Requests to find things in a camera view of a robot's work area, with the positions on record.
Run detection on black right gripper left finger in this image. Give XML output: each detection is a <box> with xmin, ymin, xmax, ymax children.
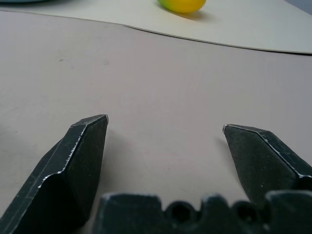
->
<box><xmin>0</xmin><ymin>114</ymin><xmax>109</xmax><ymax>234</ymax></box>

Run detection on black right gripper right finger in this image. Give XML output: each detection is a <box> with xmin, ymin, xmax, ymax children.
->
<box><xmin>222</xmin><ymin>124</ymin><xmax>312</xmax><ymax>204</ymax></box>

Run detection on cream table mat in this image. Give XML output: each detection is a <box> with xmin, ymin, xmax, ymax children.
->
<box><xmin>0</xmin><ymin>0</ymin><xmax>312</xmax><ymax>55</ymax></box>

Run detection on yellow green toy fruit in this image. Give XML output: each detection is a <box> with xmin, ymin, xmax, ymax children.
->
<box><xmin>157</xmin><ymin>0</ymin><xmax>207</xmax><ymax>14</ymax></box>

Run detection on pale blue round object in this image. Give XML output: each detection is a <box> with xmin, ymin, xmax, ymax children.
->
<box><xmin>0</xmin><ymin>0</ymin><xmax>51</xmax><ymax>3</ymax></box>

